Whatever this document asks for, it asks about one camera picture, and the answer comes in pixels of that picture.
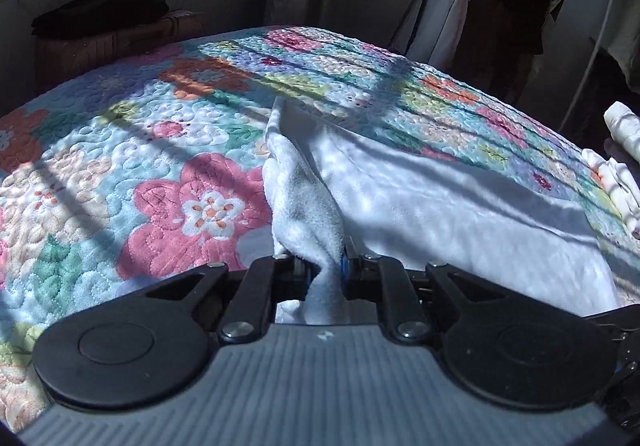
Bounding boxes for white folded clothes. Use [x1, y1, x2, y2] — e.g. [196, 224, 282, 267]
[582, 148, 639, 239]

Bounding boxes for white sweatshirt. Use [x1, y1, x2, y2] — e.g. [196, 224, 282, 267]
[262, 98, 620, 325]

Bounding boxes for white pole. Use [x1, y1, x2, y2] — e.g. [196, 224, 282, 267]
[558, 0, 614, 133]

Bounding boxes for white padded blanket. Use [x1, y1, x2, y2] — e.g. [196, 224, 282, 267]
[603, 101, 640, 161]

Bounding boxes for dark hanging clothes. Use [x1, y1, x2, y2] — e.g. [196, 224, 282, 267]
[449, 0, 566, 103]

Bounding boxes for black bag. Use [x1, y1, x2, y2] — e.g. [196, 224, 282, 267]
[32, 0, 169, 40]

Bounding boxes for colourful floral quilt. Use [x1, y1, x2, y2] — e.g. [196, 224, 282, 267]
[1, 28, 639, 432]

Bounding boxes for white hanging garment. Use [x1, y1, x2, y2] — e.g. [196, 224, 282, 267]
[390, 0, 470, 72]

